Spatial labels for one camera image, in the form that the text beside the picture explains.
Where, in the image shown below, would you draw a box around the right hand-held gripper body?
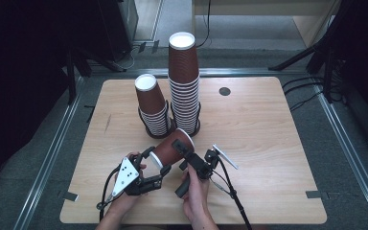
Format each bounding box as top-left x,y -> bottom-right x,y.
174,143 -> 240,198

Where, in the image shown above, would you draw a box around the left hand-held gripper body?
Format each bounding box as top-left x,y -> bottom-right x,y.
111,152 -> 165,198

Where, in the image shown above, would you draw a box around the brown paper cup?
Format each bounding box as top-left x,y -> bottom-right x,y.
149,127 -> 196,171

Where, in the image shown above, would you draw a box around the black wire cup holder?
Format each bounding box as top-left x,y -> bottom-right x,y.
137,100 -> 175,140
170,101 -> 202,139

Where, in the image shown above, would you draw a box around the tall stack of brown cups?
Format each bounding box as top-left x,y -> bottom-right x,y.
167,31 -> 202,137

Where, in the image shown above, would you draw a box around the person's left hand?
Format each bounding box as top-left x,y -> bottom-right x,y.
107,191 -> 144,213

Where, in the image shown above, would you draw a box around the person's right hand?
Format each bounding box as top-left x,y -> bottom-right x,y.
181,162 -> 213,224

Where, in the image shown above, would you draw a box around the short stack of brown cups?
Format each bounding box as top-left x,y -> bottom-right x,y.
134,73 -> 173,138

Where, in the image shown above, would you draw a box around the black stand leg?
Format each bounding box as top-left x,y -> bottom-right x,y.
64,51 -> 93,105

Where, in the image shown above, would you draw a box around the dark cabinet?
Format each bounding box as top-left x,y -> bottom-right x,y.
97,0 -> 139,62

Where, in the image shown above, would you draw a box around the black tripod stand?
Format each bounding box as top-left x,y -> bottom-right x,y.
267,0 -> 349,72

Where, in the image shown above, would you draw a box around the light wooden cabinet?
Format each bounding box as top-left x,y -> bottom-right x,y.
192,0 -> 340,48

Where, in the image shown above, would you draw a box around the left hand-held gripper cable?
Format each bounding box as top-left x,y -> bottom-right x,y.
96,165 -> 123,222

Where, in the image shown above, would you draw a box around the hand-held gripper cable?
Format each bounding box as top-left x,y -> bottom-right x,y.
210,155 -> 254,230
96,165 -> 123,222

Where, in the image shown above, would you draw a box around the right hand-held gripper cable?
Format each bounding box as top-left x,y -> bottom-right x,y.
210,155 -> 254,230

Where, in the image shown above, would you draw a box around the metal floor rail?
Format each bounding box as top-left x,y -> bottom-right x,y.
89,67 -> 309,78
312,83 -> 368,230
12,76 -> 84,230

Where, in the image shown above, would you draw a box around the white floor cable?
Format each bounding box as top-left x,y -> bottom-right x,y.
116,43 -> 142,71

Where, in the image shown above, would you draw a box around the black hanging cable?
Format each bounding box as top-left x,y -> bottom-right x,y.
196,0 -> 213,49

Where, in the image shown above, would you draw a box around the black floor cables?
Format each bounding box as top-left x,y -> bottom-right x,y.
281,75 -> 326,113

